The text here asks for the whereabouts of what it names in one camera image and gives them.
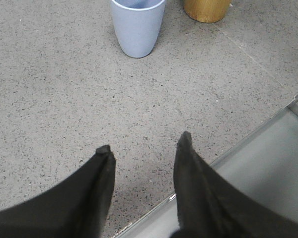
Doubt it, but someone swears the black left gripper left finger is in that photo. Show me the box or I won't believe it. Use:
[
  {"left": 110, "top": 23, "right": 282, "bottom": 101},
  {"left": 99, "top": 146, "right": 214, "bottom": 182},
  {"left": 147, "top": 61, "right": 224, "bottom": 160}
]
[{"left": 0, "top": 145, "right": 116, "bottom": 238}]

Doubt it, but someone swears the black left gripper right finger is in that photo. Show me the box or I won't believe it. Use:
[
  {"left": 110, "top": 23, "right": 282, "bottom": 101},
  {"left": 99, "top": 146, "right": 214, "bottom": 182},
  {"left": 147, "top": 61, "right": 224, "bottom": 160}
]
[{"left": 171, "top": 131, "right": 298, "bottom": 238}]

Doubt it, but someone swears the blue plastic cup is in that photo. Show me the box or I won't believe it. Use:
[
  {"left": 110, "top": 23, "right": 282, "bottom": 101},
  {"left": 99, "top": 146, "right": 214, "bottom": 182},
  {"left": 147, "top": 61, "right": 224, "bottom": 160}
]
[{"left": 110, "top": 0, "right": 166, "bottom": 58}]

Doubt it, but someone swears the bamboo cylinder holder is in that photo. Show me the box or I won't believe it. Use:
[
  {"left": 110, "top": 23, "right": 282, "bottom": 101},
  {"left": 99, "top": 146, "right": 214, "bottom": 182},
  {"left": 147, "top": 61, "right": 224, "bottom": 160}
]
[{"left": 183, "top": 0, "right": 231, "bottom": 23}]

